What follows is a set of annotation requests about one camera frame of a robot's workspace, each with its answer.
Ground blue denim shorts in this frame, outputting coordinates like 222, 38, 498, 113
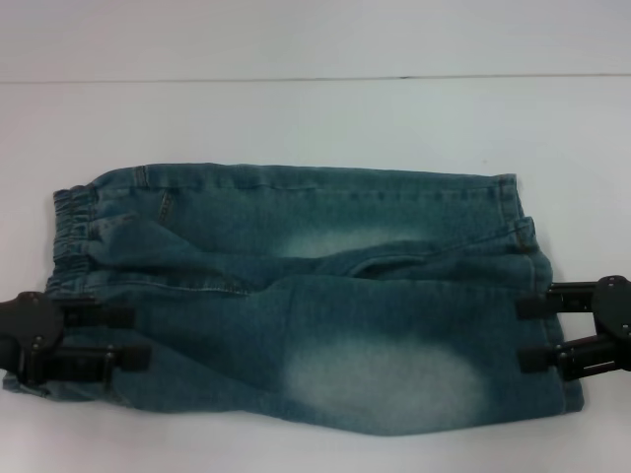
2, 162, 588, 425

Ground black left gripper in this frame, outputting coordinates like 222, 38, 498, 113
0, 290, 152, 386

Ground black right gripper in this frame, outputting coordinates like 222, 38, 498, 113
515, 274, 631, 381

